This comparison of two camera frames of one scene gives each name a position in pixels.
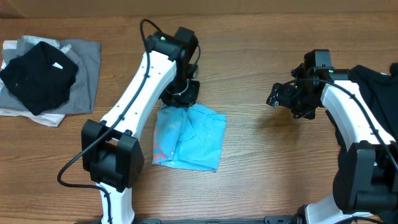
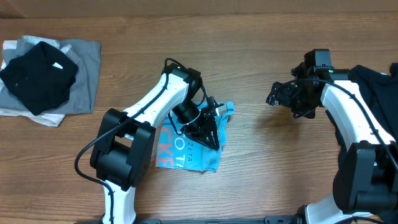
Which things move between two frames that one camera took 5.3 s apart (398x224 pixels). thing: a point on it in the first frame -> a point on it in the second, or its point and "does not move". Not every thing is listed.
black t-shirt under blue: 381,89 does not move
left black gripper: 185,101 -> 203,129
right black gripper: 280,96 does not move
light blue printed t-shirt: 189,137 does not move
